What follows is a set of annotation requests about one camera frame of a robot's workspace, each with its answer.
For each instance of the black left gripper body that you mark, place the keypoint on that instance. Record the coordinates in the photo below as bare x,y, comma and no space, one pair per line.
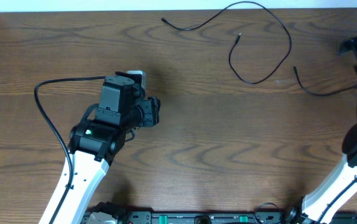
151,109

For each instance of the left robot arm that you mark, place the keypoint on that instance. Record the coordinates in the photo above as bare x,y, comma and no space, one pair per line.
96,139

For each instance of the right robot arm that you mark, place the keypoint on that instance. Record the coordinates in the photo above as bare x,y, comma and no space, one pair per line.
321,205

